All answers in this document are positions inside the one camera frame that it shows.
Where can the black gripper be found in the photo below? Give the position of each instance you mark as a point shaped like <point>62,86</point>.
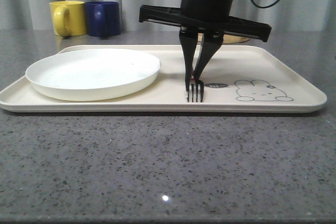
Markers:
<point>209,16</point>

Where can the white round plate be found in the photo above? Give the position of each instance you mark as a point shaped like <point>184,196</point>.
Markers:
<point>93,74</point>

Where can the silver fork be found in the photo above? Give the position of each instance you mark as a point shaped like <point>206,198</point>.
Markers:
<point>194,90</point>

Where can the dark blue mug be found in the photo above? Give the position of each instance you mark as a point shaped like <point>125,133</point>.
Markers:
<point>102,18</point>

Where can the yellow mug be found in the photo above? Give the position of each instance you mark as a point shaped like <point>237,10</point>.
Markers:
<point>68,18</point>

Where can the wooden mug tree stand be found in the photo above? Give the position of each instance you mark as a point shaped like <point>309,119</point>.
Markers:
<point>232,39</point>

